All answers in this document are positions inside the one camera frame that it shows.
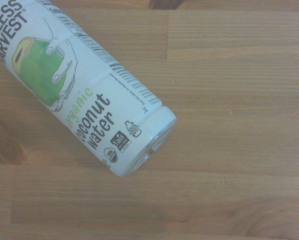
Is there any white coconut water bottle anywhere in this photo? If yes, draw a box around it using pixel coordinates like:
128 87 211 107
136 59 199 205
0 0 178 179

